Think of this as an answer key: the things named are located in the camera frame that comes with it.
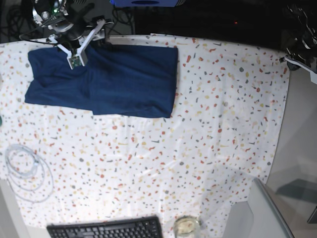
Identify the blue box with oval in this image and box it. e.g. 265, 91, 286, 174
110, 0, 185, 7

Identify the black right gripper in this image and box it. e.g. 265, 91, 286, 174
53, 2, 95, 47

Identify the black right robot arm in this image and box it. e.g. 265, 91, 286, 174
19, 0, 95, 50

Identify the coiled white cable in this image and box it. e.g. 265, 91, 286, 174
4, 145, 54, 203

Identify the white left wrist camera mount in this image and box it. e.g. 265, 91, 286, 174
279, 56, 317, 84

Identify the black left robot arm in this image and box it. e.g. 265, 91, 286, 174
284, 0, 317, 74

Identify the clear glass jar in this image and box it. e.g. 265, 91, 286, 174
173, 216, 201, 238

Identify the dark blue t-shirt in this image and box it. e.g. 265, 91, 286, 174
25, 45, 178, 118

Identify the black computer keyboard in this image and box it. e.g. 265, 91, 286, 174
47, 216, 163, 238

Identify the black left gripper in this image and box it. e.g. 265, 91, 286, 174
286, 46, 317, 63

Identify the terrazzo patterned table cloth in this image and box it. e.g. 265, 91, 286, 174
0, 34, 290, 238

